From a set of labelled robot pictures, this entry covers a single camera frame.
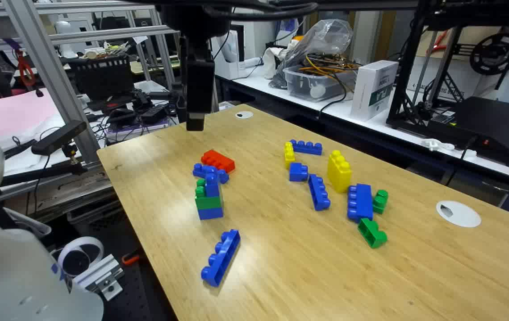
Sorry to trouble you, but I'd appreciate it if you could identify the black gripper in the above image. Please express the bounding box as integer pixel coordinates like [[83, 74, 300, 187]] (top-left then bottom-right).
[[176, 25, 217, 133]]

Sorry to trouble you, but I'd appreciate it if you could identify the green square block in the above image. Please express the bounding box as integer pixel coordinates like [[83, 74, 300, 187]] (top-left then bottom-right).
[[192, 178, 225, 210]]

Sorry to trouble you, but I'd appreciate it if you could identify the blue square block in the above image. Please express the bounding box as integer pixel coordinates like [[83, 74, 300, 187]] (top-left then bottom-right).
[[196, 203, 225, 221]]

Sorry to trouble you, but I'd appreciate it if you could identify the red four-stud block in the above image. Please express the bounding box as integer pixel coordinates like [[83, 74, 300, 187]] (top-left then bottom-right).
[[200, 148, 237, 174]]

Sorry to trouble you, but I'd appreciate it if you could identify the blue four-stud block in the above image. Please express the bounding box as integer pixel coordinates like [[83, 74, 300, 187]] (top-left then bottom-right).
[[198, 228, 242, 288], [191, 162, 230, 185], [289, 137, 325, 156], [307, 173, 332, 212]]

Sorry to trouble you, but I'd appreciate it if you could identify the yellow three-stud block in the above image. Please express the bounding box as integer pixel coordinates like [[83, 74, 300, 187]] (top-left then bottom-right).
[[282, 140, 298, 169]]

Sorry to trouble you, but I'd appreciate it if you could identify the large yellow block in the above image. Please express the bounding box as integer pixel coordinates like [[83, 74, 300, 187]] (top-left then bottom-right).
[[325, 148, 355, 196]]

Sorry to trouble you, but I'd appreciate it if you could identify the large blue block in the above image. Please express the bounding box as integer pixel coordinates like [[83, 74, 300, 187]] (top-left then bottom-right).
[[344, 181, 376, 224]]

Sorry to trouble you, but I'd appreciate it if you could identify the small green block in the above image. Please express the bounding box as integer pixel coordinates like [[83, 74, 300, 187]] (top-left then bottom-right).
[[371, 187, 391, 215]]

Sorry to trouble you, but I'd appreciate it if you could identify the green two-stud block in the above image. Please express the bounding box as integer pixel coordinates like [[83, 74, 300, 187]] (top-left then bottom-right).
[[357, 215, 389, 251]]

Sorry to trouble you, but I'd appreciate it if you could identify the clear plastic container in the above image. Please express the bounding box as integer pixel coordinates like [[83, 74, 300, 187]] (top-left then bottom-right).
[[280, 62, 357, 103]]

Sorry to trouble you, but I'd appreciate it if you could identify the clear plastic bag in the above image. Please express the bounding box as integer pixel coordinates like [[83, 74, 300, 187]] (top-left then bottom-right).
[[273, 16, 357, 76]]

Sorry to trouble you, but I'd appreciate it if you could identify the white cardboard box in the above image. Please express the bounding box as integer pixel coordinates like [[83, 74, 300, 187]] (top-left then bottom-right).
[[350, 58, 400, 119]]

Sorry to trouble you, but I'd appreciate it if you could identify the pink sheet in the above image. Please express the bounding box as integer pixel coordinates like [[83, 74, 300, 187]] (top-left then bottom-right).
[[0, 87, 67, 149]]

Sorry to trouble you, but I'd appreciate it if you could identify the white workbench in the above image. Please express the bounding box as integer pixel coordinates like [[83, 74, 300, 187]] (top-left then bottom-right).
[[214, 67, 509, 189]]

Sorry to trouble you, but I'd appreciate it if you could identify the large white table grommet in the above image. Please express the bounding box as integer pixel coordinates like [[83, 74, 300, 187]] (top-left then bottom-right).
[[433, 199, 483, 230]]

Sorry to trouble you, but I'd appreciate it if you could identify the black filament spool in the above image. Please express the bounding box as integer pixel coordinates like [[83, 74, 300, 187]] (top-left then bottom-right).
[[467, 30, 509, 76]]

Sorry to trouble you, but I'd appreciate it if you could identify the black desktop device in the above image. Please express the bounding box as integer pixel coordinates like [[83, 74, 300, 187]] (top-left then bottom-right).
[[450, 94, 509, 169]]

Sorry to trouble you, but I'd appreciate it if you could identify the black wire basket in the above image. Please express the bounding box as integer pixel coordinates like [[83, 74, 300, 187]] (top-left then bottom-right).
[[64, 53, 133, 103]]

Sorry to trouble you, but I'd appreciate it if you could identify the aluminium frame rail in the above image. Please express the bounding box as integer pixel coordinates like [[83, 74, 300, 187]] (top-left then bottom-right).
[[0, 23, 178, 55]]

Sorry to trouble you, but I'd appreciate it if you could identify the black stereo camera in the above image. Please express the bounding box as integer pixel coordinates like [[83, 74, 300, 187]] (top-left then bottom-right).
[[28, 119, 89, 158]]

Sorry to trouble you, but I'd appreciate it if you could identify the yellow cable bundle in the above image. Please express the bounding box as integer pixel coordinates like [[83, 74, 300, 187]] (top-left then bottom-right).
[[301, 51, 351, 80]]

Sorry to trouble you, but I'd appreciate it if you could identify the aluminium frame post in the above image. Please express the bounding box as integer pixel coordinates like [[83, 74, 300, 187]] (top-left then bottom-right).
[[1, 0, 103, 165]]

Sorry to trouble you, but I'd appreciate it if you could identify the white ring clamp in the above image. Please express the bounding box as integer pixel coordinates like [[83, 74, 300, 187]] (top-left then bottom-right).
[[55, 235, 126, 303]]

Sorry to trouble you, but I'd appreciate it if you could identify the black 3D printer frame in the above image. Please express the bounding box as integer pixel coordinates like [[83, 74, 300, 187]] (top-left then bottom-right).
[[385, 0, 509, 132]]

